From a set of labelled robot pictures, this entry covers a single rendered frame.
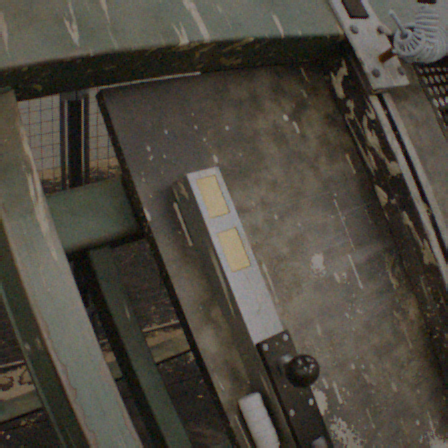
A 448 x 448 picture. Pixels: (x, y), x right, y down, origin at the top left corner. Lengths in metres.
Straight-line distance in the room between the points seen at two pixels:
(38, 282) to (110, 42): 0.29
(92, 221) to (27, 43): 0.24
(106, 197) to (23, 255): 0.19
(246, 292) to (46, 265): 0.26
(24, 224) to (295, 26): 0.50
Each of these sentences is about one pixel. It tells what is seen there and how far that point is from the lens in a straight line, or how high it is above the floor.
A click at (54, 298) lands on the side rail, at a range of 0.68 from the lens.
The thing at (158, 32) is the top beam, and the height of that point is 1.82.
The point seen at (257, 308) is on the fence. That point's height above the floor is 1.50.
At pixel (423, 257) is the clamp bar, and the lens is 1.04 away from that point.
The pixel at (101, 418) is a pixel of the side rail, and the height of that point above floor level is 1.47.
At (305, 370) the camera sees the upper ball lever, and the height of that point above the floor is 1.52.
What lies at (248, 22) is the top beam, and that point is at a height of 1.82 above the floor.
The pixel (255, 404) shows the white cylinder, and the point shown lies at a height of 1.41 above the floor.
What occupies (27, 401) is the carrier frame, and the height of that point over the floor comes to 0.79.
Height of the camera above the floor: 1.93
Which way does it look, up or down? 25 degrees down
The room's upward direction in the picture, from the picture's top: 3 degrees clockwise
